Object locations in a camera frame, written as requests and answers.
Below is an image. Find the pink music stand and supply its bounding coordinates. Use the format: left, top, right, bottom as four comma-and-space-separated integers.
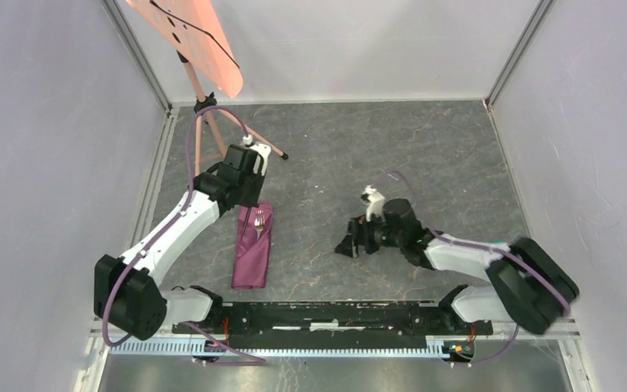
122, 0, 290, 180

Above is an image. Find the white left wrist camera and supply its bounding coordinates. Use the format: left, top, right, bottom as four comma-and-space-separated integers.
242, 136, 273, 176

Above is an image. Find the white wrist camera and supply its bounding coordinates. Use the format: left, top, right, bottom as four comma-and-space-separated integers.
242, 136, 273, 176
360, 185, 385, 222

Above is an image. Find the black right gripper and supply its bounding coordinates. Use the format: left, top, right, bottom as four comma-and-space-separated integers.
335, 209, 405, 259

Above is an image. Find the black knife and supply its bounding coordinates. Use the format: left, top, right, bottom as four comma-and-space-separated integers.
238, 207, 252, 247

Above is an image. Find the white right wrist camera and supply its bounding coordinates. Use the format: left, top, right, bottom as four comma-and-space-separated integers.
360, 185, 385, 222

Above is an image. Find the purple cloth napkin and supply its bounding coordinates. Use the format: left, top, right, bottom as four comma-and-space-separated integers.
231, 202, 273, 290

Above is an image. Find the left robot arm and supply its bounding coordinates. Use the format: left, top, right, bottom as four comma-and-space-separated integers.
93, 143, 272, 347

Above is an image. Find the slotted cable duct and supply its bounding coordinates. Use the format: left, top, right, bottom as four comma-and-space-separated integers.
110, 336, 468, 359

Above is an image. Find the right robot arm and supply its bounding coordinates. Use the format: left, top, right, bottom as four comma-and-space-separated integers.
335, 189, 580, 335

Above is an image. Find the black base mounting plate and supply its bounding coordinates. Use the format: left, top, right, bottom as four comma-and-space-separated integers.
198, 301, 493, 350

